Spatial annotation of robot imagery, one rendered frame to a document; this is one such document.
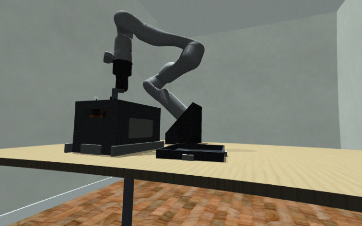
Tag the grey bottle crate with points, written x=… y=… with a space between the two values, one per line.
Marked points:
x=125 y=123

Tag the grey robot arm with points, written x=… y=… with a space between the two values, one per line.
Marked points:
x=191 y=56

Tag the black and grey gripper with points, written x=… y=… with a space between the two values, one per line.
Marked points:
x=122 y=68

